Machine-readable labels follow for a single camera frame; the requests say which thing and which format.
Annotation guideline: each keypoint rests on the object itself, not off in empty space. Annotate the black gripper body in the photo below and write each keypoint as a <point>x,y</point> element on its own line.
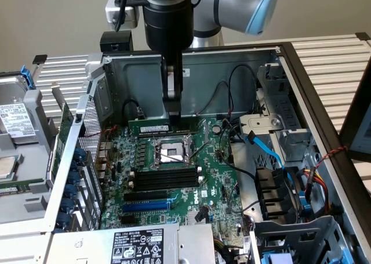
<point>168,26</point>

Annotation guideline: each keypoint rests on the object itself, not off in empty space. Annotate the green RAM stick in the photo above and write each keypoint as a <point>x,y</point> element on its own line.
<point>150,127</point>
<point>8,190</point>

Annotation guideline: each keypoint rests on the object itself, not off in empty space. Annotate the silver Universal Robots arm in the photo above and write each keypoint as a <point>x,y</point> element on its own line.
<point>232,8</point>

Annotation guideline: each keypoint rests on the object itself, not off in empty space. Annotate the black RAM slot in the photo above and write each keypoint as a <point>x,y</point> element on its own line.
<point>166,178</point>
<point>166,188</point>
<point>166,173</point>
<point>166,183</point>

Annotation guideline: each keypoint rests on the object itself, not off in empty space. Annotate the thin metal locking lever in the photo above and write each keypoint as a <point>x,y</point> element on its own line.
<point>203,150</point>
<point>156,140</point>

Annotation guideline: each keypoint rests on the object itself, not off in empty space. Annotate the metal socket cover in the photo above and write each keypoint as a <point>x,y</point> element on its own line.
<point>205,130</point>

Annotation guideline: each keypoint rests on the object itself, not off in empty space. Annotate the CPU socket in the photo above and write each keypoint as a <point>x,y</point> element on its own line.
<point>171,148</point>

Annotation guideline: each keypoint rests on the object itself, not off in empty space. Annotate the open grey PC case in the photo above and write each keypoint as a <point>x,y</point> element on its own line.
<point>139,81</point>

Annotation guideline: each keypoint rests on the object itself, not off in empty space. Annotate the silver coin battery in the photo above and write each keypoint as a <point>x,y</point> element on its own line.
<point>216,129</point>

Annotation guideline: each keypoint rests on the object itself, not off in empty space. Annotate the black box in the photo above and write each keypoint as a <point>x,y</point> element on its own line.
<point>121,42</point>

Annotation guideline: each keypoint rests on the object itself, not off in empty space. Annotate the green Dell motherboard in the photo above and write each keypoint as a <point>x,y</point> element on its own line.
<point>214,171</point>

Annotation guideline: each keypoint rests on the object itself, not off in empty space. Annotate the silver rear port block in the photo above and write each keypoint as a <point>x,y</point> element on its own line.
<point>105,148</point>
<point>103,157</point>
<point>101,176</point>
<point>102,166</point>

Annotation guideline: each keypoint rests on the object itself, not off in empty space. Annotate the silver disk bay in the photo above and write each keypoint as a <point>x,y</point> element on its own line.
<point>261,123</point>

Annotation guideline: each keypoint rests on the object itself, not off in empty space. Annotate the long black expansion slot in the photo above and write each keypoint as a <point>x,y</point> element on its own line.
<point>146,196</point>

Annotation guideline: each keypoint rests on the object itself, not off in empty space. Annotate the blue expansion slot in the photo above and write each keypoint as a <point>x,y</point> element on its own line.
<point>146,207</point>

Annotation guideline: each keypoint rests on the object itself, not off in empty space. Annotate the blue card retention clip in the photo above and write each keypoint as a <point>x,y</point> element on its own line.
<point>79,154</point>
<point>64,220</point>
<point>68,206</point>
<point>71,191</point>
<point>74,178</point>

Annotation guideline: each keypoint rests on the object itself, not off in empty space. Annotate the green graphics card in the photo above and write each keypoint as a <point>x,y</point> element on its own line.
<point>65,122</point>

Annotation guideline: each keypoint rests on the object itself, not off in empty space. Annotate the short black expansion slot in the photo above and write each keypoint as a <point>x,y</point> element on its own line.
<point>129,220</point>

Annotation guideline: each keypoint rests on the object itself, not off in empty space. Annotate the black fan shroud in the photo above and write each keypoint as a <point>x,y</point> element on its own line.
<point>269,188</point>

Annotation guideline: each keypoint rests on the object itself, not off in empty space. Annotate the black table end cap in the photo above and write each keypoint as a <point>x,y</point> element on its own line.
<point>40,59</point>
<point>363,36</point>

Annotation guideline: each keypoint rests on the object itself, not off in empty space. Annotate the grey drive tray assembly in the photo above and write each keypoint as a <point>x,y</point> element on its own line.
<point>34,156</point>

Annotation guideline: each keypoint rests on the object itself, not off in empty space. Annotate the silver hard disk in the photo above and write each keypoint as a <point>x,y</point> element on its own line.
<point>14,116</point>

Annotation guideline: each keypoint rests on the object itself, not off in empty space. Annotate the silver power supply unit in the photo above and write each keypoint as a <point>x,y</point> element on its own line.
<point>87,246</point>

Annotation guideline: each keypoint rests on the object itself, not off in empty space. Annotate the grey drive cage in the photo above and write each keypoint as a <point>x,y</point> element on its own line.
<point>290,232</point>

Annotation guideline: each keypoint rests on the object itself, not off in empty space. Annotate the silver CPU chip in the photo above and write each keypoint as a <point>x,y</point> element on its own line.
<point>5,166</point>

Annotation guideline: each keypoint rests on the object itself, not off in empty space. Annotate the blue plastic block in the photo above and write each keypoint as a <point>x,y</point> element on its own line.
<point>278,259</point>

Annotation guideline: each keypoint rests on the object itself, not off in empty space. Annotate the dark side panel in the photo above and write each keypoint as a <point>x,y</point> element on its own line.
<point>362,130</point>

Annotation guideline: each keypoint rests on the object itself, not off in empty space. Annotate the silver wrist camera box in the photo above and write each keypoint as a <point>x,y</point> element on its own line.
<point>111,14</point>

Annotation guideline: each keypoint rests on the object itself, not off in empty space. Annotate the blue plastic disk bracket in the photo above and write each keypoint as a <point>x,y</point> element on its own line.
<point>27,76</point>

